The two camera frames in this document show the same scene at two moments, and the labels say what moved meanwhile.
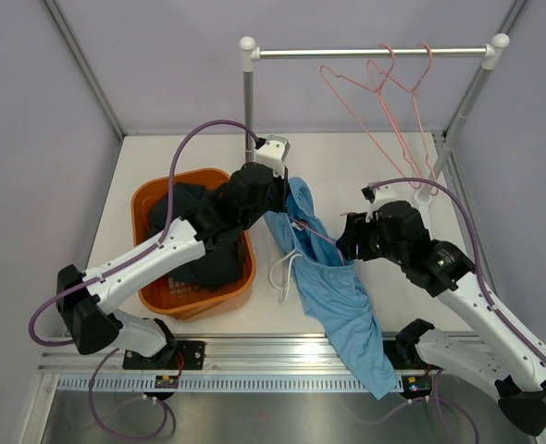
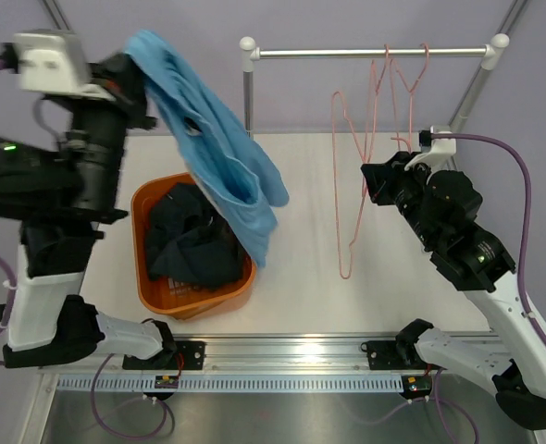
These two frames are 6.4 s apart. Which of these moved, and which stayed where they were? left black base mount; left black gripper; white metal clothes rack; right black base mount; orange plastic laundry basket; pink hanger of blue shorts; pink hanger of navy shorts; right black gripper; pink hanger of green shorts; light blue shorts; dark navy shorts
Moved: light blue shorts; right black gripper; pink hanger of navy shorts; pink hanger of green shorts; pink hanger of blue shorts; left black gripper
Stayed: left black base mount; white metal clothes rack; dark navy shorts; right black base mount; orange plastic laundry basket
